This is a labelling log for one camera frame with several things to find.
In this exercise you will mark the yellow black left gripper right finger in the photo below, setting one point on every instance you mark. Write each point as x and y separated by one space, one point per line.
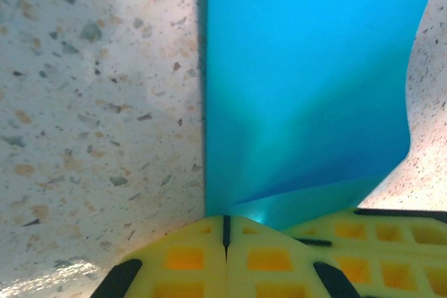
272 263

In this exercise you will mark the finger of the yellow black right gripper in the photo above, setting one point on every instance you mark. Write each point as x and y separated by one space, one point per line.
401 273
384 231

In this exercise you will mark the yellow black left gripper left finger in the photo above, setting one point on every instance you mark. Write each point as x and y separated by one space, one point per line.
181 263

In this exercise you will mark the blue square paper sheet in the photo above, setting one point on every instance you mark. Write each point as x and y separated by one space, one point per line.
297 67

